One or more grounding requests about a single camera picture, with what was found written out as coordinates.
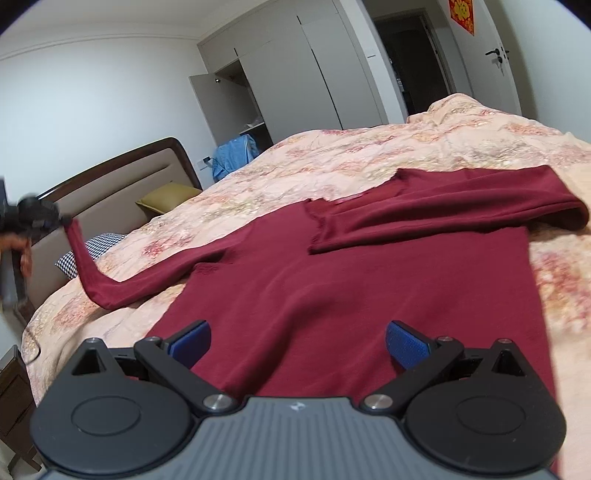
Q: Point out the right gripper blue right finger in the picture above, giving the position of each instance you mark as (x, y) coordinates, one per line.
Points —
(409, 348)

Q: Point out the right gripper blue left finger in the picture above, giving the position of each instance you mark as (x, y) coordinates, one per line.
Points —
(181, 350)

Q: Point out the dark red knit sweater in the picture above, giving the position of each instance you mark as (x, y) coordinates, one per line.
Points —
(298, 382)

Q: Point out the white bedroom door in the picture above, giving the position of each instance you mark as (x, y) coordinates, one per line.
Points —
(492, 68)

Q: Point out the person's left hand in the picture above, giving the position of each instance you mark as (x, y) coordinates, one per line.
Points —
(20, 250)

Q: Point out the brown padded headboard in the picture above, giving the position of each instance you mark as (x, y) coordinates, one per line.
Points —
(103, 199)

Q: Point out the olive green pillow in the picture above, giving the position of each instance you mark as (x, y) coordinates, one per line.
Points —
(167, 197)

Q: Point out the floral peach bed quilt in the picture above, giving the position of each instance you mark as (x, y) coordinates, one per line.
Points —
(455, 132)

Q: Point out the dark wooden nightstand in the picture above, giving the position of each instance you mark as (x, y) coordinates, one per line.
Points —
(17, 407)

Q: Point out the blue garment pile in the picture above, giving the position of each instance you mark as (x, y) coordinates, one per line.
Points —
(233, 155)

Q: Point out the grey built-in wardrobe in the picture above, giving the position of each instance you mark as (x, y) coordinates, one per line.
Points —
(283, 68)

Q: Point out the red fu door decoration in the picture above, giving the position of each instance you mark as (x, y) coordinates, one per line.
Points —
(462, 12)

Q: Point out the black door handle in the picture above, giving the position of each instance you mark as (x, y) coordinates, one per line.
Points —
(499, 59)

